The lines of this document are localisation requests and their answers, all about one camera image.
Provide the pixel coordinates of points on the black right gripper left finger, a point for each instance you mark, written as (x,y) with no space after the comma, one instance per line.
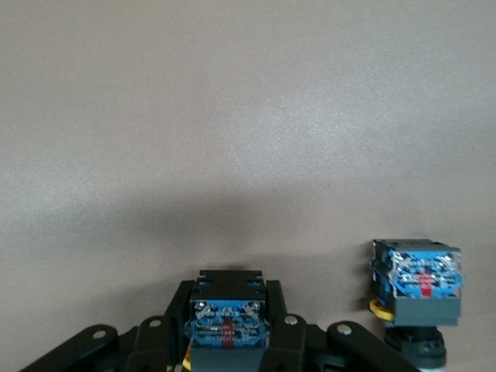
(155,348)

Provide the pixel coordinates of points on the yellow push button switch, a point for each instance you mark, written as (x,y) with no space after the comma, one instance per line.
(422,286)

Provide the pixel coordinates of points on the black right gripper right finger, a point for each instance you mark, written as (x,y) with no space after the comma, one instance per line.
(294,348)

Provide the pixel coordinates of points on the red push button switch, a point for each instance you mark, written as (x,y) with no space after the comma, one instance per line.
(228,321)

